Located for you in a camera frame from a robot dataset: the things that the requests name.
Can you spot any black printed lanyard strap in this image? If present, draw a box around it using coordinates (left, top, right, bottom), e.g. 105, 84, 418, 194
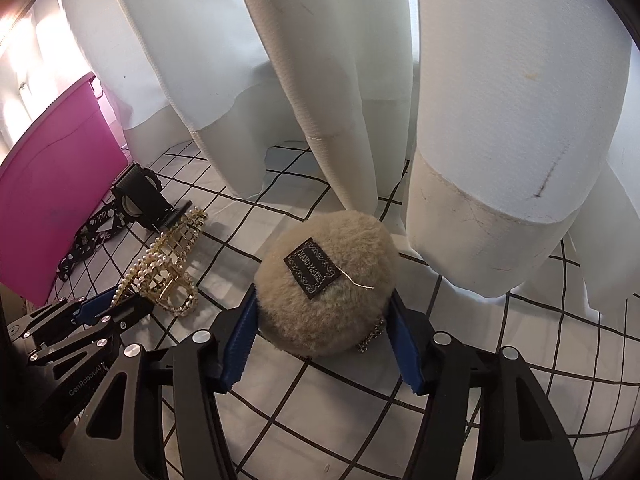
56, 210, 126, 282

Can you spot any gold pearl hair claw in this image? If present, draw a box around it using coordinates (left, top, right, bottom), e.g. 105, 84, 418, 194
111, 206, 208, 318

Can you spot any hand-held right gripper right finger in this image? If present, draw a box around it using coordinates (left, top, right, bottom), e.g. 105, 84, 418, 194
384, 292, 585, 480

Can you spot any white checkered bed sheet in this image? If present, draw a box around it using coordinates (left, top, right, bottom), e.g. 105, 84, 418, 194
25, 140, 640, 480

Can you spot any sheer white curtain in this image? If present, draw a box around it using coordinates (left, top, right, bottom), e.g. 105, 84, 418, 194
55, 0, 281, 198

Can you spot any thick white pleated curtain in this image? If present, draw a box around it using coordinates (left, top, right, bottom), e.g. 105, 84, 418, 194
227, 0, 640, 311

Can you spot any pink plastic basin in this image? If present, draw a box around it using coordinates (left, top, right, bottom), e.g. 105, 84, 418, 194
0, 72, 130, 307

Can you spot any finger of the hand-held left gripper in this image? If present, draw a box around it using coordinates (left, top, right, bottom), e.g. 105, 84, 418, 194
30, 295, 154, 367
22, 290, 124, 341

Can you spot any black digital wristwatch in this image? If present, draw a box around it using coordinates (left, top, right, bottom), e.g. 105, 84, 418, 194
110, 162, 193, 232

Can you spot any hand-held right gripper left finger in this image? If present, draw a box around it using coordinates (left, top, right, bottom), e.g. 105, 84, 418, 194
59, 285, 262, 480

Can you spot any beige plush pouch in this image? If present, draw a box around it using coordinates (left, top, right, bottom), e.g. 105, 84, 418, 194
254, 211, 398, 357

